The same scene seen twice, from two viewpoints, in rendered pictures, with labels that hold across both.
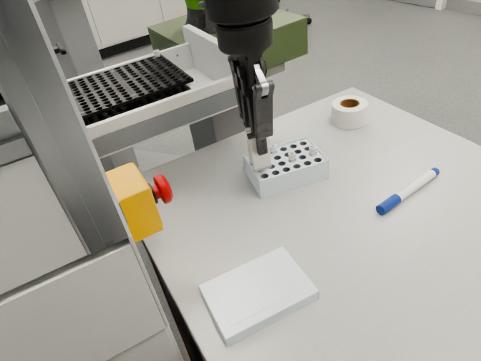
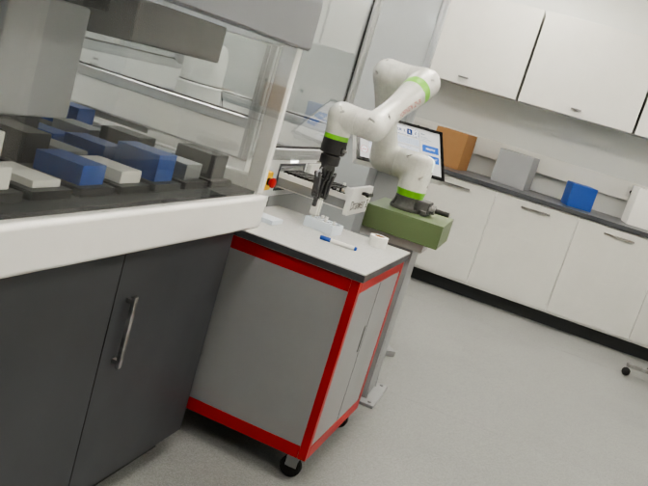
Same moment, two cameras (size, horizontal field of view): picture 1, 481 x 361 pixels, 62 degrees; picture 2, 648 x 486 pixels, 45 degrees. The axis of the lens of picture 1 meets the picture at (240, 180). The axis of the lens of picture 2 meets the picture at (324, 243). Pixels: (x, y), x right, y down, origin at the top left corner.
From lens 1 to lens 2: 2.57 m
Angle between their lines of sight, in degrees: 45
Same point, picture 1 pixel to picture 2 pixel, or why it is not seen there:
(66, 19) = (380, 190)
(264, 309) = not seen: hidden behind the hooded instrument
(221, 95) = (335, 198)
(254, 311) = not seen: hidden behind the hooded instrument
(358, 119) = (374, 241)
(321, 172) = (328, 230)
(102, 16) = (486, 257)
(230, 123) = not seen: hidden behind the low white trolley
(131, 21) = (512, 280)
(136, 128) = (297, 185)
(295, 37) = (430, 233)
